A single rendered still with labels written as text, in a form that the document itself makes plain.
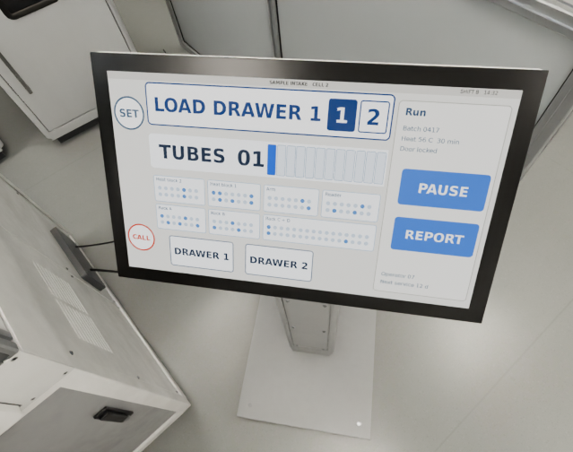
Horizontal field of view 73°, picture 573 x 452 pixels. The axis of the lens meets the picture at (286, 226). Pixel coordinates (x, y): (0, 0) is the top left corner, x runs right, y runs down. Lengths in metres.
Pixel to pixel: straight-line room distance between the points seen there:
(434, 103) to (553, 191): 1.62
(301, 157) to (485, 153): 0.21
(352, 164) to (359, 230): 0.08
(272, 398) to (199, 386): 0.28
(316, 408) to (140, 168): 1.10
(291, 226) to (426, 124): 0.20
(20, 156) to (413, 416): 2.22
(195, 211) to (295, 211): 0.14
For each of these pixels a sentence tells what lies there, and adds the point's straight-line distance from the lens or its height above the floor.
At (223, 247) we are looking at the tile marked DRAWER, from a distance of 0.54.
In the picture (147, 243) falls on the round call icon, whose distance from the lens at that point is 0.59.
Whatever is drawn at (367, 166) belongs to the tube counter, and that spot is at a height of 1.11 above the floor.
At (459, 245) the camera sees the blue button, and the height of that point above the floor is 1.04.
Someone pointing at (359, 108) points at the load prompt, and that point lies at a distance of 0.47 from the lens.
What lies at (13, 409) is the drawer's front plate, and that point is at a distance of 0.81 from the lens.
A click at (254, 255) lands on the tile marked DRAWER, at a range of 0.53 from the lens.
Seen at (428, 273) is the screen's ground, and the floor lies 1.01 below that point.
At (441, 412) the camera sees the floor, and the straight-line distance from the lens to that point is 1.54.
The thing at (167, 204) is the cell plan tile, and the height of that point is 1.06.
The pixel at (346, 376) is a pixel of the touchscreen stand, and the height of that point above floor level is 0.04.
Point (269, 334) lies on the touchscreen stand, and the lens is 1.50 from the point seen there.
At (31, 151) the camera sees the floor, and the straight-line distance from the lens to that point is 2.49.
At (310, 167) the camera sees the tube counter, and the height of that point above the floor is 1.11.
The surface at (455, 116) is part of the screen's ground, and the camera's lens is 0.48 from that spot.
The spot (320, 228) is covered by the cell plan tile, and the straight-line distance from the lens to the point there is 0.50.
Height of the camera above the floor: 1.48
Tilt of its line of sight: 60 degrees down
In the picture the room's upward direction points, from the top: 9 degrees counter-clockwise
